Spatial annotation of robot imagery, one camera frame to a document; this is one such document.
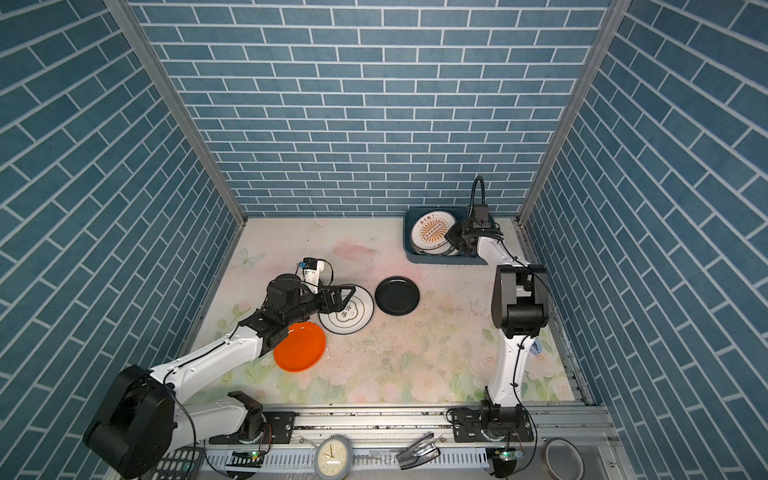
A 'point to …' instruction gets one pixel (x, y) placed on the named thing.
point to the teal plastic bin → (459, 213)
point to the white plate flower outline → (354, 315)
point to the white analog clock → (333, 457)
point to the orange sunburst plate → (429, 230)
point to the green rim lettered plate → (445, 252)
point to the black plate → (397, 295)
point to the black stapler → (420, 452)
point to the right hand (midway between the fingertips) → (446, 231)
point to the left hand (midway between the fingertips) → (346, 289)
